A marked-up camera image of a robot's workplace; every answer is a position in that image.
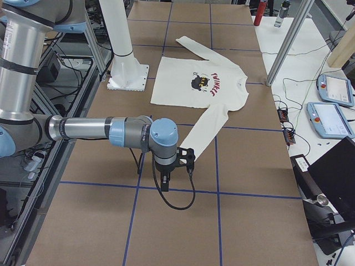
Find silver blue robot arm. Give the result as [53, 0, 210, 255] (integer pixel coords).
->
[1, 1, 179, 191]

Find wooden beam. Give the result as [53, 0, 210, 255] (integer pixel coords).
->
[327, 23, 355, 68]

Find teach pendant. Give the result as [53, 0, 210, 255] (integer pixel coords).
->
[306, 102, 354, 139]
[317, 74, 354, 108]

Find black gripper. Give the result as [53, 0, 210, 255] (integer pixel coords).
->
[155, 162, 177, 192]

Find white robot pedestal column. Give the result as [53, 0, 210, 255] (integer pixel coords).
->
[99, 0, 149, 91]

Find far grey USB hub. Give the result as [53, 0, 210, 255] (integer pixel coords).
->
[277, 108, 290, 123]

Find cream long-sleeve cat shirt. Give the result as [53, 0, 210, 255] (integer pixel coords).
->
[151, 36, 249, 157]

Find near grey USB hub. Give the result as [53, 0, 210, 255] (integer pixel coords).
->
[283, 128, 296, 146]

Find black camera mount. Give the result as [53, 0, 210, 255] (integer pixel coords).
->
[176, 147, 196, 172]

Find red bottle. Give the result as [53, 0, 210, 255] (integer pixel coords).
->
[253, 0, 268, 26]

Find near teach pendant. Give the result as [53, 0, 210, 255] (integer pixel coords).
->
[306, 102, 354, 139]

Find black camera cable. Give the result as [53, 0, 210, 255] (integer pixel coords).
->
[151, 155, 196, 211]

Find far teach pendant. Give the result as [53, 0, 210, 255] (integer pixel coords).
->
[317, 74, 354, 108]

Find black monitor stand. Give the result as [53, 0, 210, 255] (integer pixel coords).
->
[291, 137, 354, 255]

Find aluminium frame post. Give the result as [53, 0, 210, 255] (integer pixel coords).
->
[266, 0, 314, 86]

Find clear water bottle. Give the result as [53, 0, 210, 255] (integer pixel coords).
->
[274, 0, 291, 28]

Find grey usb hub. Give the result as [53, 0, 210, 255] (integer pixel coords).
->
[283, 128, 296, 146]
[277, 108, 290, 123]

